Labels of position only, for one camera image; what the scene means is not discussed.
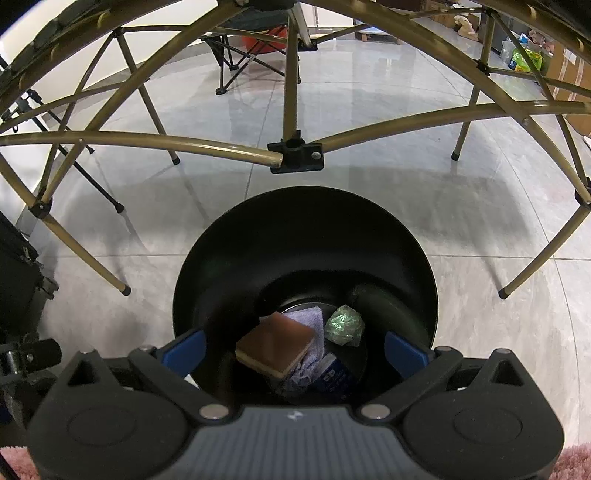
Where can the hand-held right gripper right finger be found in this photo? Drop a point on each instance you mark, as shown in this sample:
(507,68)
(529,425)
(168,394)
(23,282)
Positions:
(406,354)

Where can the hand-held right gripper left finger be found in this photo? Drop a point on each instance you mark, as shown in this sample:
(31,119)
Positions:
(184,353)

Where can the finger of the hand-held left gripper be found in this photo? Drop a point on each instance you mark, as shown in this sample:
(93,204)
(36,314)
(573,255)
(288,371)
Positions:
(44,355)

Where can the iridescent plastic bag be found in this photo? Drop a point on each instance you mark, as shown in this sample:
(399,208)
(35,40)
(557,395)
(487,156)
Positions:
(344,325)

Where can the blue white packet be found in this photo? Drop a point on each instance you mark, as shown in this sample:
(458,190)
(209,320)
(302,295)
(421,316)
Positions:
(337,376)

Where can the brown sponge block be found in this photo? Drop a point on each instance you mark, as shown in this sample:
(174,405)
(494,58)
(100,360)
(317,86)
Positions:
(272,344)

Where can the purple towel cloth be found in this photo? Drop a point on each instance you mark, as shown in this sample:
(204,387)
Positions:
(310,318)

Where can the black trash bin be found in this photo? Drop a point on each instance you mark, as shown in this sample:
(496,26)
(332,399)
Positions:
(231,258)

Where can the person's left forearm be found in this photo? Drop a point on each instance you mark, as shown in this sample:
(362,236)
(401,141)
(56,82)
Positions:
(11,464)

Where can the person's right forearm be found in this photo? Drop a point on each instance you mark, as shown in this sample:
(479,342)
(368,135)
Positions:
(575,464)

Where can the black suitcase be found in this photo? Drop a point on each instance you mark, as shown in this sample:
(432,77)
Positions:
(18,277)

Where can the black tripod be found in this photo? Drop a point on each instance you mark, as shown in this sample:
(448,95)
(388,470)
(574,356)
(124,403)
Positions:
(87,175)

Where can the folding camping table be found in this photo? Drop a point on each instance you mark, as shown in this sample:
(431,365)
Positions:
(161,141)

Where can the black folding chair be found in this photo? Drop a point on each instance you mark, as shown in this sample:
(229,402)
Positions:
(233,53)

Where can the green bag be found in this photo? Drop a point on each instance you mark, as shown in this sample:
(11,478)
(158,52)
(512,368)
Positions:
(524,56)

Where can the large cardboard box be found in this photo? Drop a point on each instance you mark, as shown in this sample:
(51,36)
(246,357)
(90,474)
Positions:
(570,74)

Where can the beige plush toy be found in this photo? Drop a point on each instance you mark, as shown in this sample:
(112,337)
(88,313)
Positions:
(465,25)

